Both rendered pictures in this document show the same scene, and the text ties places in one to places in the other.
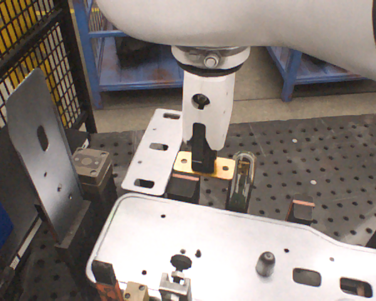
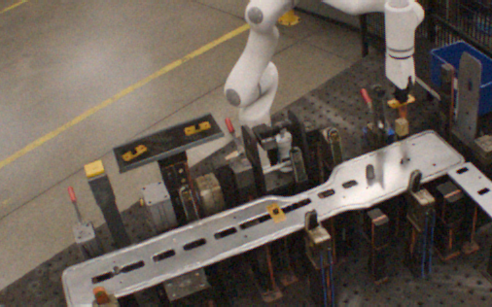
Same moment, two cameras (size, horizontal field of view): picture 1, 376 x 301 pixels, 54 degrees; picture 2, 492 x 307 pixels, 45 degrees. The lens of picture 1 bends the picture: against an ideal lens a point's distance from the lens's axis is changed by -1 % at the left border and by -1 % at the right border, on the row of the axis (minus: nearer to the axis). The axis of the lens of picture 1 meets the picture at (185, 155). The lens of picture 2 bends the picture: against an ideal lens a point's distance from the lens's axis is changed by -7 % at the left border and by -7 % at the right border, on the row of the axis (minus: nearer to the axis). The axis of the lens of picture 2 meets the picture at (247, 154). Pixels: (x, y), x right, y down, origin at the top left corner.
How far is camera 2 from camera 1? 2.07 m
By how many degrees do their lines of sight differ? 93
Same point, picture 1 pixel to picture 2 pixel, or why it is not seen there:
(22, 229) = not seen: hidden behind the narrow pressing
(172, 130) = not seen: outside the picture
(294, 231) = (370, 197)
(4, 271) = (445, 96)
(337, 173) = not seen: outside the picture
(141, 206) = (448, 161)
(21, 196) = not seen: outside the picture
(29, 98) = (471, 64)
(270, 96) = not seen: outside the picture
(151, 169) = (469, 178)
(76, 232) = (457, 138)
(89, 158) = (489, 144)
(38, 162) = (464, 86)
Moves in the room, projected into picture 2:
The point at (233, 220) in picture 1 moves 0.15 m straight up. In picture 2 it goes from (403, 184) to (403, 147)
